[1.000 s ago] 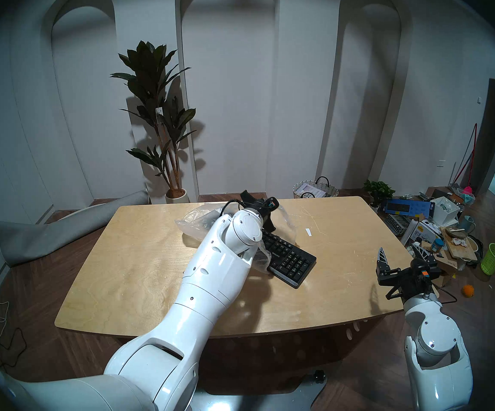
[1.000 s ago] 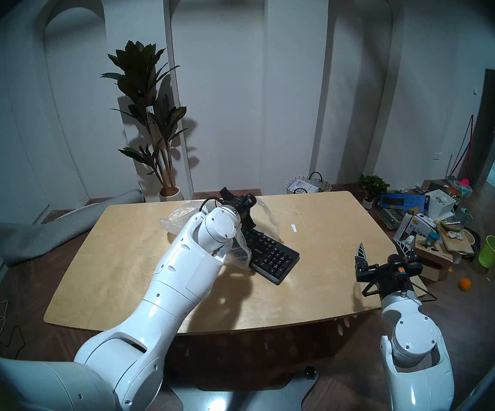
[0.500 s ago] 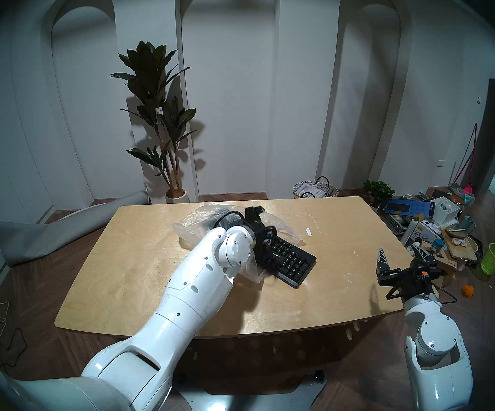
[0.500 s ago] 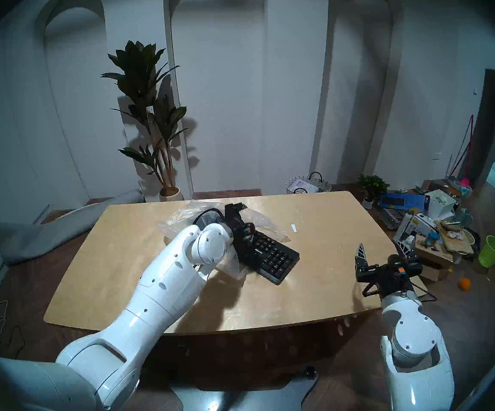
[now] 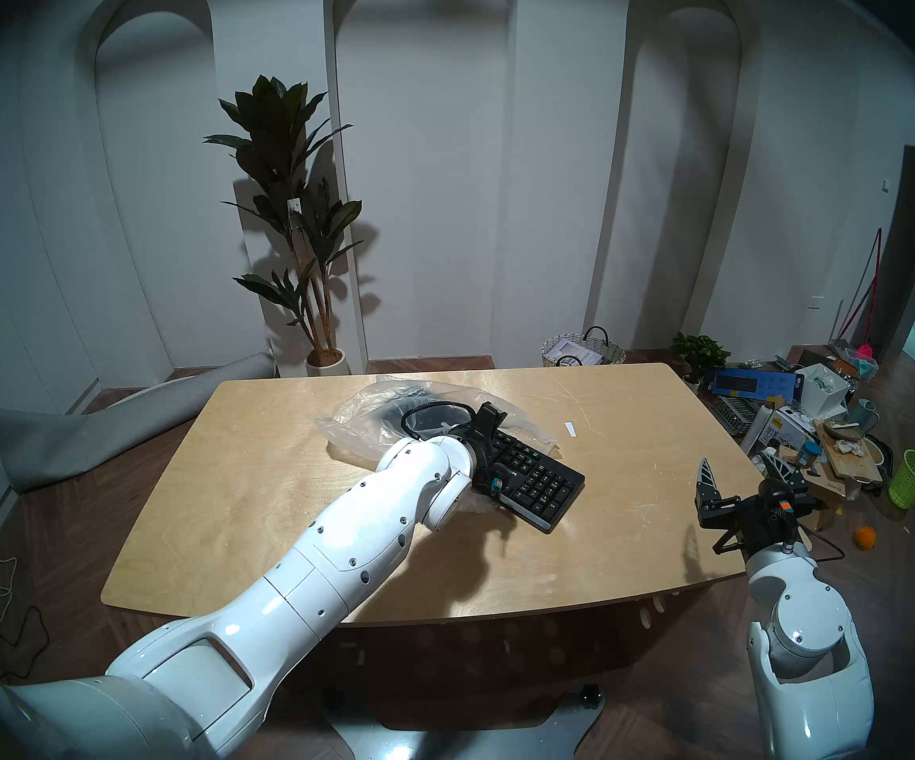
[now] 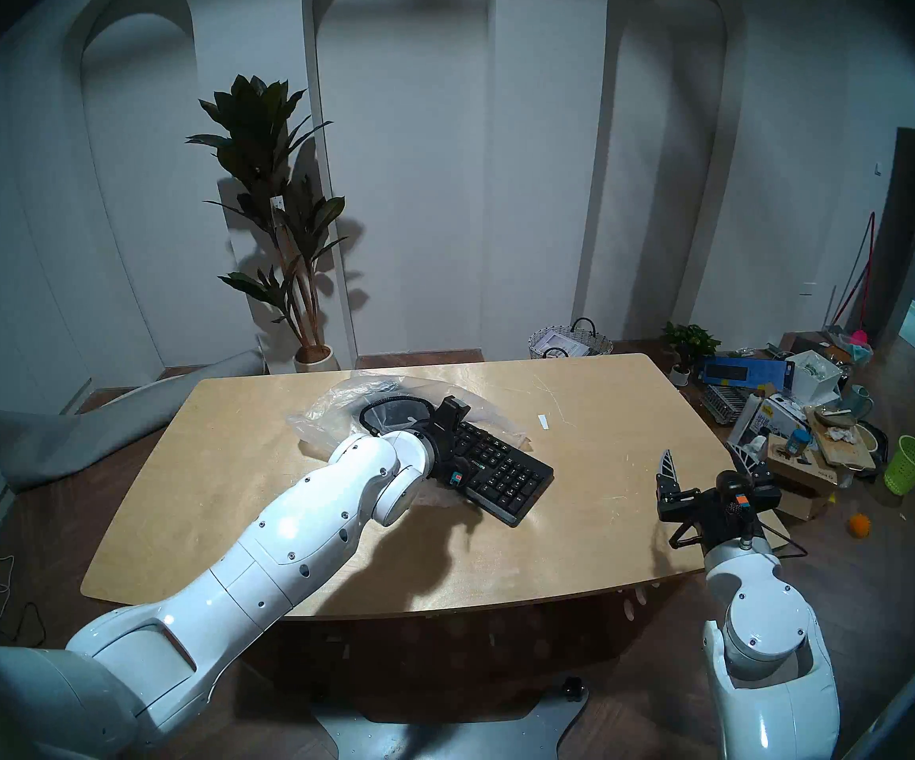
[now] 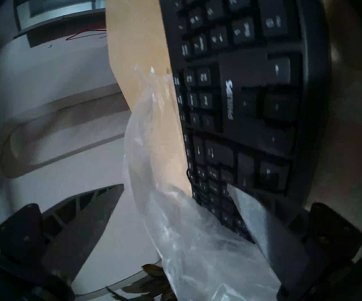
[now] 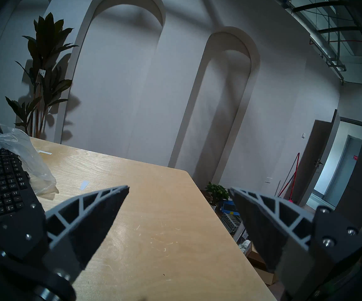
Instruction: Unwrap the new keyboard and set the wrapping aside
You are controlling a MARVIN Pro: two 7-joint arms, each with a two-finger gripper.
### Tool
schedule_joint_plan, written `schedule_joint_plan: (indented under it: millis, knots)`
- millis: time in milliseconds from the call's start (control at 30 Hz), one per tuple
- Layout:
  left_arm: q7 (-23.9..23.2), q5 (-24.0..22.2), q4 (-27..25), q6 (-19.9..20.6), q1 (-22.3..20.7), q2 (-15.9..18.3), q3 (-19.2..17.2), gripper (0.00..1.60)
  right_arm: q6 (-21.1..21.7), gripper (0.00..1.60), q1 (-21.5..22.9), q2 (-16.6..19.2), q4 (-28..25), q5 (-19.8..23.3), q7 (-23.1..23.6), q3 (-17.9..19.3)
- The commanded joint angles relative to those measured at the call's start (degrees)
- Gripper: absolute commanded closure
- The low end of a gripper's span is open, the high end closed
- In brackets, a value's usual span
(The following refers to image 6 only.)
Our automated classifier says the clear plastic bag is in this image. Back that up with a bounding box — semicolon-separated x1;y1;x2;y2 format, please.
287;373;533;514

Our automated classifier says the black floor cable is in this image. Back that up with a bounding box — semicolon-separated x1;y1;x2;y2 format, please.
0;600;46;648

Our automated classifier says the dark brown door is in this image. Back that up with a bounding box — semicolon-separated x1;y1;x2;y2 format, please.
877;125;915;344

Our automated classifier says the small potted plant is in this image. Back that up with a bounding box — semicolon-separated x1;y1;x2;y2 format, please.
659;321;721;387

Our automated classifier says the metal wire dish rack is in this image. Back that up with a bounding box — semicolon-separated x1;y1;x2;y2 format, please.
699;384;753;427

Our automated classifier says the white plastic container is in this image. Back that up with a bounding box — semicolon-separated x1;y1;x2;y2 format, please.
786;351;846;407

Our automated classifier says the wooden cutting board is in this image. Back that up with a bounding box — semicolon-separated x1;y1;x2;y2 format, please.
806;408;876;470

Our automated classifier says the white printed carton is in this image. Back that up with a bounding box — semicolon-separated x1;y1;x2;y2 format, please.
750;394;810;443

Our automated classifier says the brown cardboard box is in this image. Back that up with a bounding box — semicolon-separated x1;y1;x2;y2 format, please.
766;442;838;522

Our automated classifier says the green waste basket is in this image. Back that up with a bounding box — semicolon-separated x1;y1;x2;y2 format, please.
883;435;915;496

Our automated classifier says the black computer keyboard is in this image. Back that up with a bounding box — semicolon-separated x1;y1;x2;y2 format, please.
457;422;555;527

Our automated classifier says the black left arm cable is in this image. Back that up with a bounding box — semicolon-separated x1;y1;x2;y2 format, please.
357;394;433;439

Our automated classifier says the white paper roll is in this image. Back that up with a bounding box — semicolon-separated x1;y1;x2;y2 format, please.
728;394;765;447

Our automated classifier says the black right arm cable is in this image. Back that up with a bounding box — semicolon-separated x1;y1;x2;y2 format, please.
667;519;809;561

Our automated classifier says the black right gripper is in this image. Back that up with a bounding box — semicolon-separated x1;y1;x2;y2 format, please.
655;440;783;550

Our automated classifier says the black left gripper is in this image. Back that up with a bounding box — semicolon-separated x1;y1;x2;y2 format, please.
424;396;479;492

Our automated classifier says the blue keyboard box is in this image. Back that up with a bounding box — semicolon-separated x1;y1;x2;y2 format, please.
700;356;795;393

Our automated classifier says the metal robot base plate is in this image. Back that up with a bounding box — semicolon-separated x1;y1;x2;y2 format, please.
313;675;591;760

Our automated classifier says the wicker basket with handle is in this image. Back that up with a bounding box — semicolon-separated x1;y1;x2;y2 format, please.
528;317;614;359

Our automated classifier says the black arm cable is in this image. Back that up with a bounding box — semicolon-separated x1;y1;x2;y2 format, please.
357;394;433;439
667;519;809;561

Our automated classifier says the tall potted plant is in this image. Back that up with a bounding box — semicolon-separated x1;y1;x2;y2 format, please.
186;74;349;373

